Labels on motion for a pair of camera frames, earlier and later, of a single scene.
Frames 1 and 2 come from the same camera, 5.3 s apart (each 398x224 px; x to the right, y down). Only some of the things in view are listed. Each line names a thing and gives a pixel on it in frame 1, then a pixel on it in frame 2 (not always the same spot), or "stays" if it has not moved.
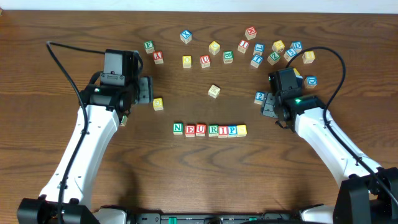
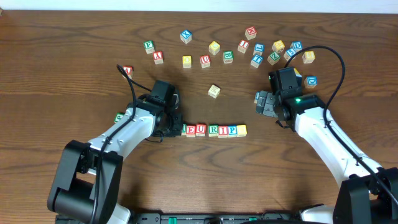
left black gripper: [145, 89] to [175, 125]
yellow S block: [242, 130] stays
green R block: [213, 130] stays
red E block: [190, 130] stays
